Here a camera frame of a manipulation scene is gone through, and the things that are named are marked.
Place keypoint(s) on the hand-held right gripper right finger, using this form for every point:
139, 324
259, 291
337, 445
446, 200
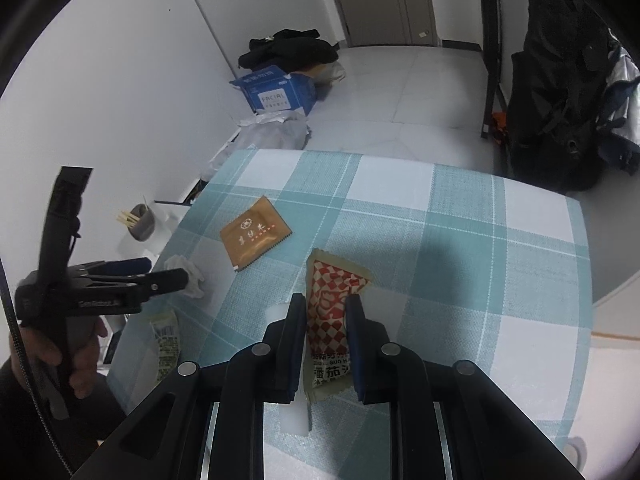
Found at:
356, 340

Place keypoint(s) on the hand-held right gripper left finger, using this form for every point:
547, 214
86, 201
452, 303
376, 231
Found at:
297, 340

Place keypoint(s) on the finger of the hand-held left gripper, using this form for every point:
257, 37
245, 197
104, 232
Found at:
165, 285
125, 266

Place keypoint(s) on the red checked sauce packet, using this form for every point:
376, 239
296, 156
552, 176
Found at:
330, 310

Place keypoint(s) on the brown sachet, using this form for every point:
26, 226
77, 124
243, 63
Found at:
255, 234

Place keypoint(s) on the person's left forearm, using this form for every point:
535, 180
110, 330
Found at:
90, 430

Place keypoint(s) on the person's left hand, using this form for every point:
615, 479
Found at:
85, 365

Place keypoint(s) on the small crumpled white tissue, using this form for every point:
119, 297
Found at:
175, 262

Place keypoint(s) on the grey cup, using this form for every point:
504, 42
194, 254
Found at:
142, 225

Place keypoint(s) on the bundle of wooden sticks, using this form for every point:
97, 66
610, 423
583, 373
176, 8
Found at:
127, 217

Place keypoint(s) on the pale green snack packet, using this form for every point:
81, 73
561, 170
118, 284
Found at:
166, 347

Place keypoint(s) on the checked teal tablecloth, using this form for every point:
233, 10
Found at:
450, 260

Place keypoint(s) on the grey plastic mailer bag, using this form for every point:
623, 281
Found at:
272, 132

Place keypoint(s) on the blue cardboard box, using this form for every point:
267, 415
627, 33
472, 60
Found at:
280, 92

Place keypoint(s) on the orange plastic item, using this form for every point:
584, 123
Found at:
498, 127

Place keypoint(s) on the black clothes pile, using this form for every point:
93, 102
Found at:
287, 50

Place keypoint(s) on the white wardrobe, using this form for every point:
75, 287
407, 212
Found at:
620, 385

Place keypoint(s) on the brown bag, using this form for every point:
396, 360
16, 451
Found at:
327, 71

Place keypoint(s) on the black framed glass door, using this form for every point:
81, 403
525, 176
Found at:
492, 60

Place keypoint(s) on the black backpack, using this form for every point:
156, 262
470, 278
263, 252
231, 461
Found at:
555, 90

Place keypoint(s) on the grey-brown door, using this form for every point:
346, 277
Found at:
385, 0

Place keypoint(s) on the folded silver umbrella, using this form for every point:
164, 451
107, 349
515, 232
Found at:
622, 100

